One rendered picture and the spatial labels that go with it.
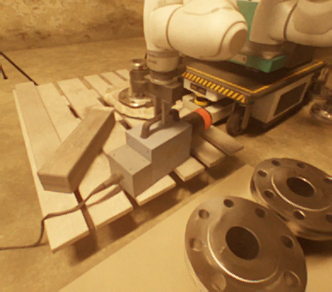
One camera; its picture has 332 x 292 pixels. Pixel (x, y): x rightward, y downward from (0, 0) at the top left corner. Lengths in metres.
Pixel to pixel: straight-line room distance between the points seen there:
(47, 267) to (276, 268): 0.65
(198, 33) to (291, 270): 0.52
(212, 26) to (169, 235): 0.66
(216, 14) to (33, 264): 0.86
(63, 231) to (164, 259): 0.32
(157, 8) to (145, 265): 0.73
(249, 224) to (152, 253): 0.35
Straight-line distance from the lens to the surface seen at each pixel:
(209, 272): 0.53
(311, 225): 0.68
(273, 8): 1.11
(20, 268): 0.90
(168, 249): 0.81
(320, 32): 1.03
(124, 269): 0.79
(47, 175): 0.78
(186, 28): 0.49
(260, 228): 0.61
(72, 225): 0.74
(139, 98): 1.20
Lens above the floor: 0.74
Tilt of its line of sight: 34 degrees down
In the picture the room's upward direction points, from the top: 2 degrees clockwise
